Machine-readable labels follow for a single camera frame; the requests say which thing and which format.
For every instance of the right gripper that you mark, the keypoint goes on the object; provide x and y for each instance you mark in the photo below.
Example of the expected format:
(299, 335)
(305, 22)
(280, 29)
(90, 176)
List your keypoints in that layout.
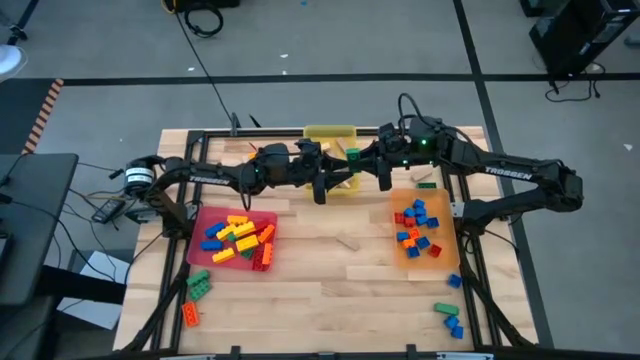
(420, 142)

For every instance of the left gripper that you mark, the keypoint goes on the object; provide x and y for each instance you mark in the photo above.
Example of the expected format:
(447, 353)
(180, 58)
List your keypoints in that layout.
(282, 167)

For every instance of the blue small plastic brick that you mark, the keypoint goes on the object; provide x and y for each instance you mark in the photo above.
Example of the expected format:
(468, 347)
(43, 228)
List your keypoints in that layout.
(451, 321)
(419, 203)
(433, 222)
(410, 212)
(423, 242)
(402, 236)
(457, 332)
(413, 252)
(421, 220)
(454, 281)

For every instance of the red small plastic brick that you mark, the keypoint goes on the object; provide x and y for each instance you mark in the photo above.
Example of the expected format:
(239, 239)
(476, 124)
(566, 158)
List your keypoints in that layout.
(399, 218)
(434, 250)
(410, 222)

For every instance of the orange small plastic brick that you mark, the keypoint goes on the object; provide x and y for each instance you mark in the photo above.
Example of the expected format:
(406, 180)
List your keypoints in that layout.
(409, 243)
(414, 233)

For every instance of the red large brick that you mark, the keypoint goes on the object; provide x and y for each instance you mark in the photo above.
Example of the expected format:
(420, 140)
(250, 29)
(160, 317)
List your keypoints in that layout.
(257, 263)

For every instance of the blue long plastic brick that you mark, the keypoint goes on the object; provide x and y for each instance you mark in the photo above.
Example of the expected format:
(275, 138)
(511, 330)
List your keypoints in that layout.
(215, 230)
(211, 245)

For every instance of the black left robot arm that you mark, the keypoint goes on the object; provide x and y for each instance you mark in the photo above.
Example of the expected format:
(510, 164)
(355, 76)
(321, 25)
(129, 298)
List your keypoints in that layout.
(210, 177)

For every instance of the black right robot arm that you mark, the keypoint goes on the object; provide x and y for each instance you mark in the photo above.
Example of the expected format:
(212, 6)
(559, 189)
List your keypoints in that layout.
(515, 170)

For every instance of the yellow translucent plastic bin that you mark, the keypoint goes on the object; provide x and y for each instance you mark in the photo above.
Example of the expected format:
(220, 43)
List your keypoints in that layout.
(320, 132)

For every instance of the green small plastic brick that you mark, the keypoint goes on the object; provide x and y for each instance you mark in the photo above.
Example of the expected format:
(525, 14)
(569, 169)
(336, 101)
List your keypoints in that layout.
(426, 185)

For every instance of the orange translucent plastic bin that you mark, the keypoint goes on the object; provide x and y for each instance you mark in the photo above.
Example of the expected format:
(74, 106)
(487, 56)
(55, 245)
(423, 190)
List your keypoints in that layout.
(442, 205)

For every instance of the pink translucent plastic bin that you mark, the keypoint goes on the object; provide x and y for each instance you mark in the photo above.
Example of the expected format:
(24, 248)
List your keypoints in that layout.
(200, 257)

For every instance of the black power adapter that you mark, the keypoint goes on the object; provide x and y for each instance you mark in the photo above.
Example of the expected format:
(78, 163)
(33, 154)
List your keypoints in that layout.
(116, 173)

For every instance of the black floor equipment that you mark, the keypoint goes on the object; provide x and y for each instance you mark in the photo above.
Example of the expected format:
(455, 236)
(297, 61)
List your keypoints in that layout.
(200, 4)

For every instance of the black power supply brick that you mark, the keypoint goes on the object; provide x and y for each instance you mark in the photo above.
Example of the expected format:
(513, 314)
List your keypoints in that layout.
(107, 211)

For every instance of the black equipment case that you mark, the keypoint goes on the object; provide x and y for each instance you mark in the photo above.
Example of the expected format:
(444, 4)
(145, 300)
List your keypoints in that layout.
(575, 35)

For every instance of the white paper sheet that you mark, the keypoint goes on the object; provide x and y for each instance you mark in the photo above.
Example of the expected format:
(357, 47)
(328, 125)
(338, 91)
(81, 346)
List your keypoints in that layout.
(107, 265)

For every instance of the striped hazard tape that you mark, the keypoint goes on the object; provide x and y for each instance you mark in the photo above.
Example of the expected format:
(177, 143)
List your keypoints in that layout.
(45, 115)

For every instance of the black desk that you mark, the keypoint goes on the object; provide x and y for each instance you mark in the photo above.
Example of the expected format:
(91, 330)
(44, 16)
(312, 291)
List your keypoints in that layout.
(30, 225)

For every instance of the white round fan base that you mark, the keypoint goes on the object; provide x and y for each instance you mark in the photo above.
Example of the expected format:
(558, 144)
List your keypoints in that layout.
(10, 60)

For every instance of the black stand leg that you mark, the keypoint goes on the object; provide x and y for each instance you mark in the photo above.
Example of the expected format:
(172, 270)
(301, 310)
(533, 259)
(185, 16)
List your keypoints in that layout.
(20, 30)

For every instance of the black metal table frame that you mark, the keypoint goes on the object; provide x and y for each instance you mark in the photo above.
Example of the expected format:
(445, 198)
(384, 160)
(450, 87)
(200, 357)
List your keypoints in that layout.
(220, 132)

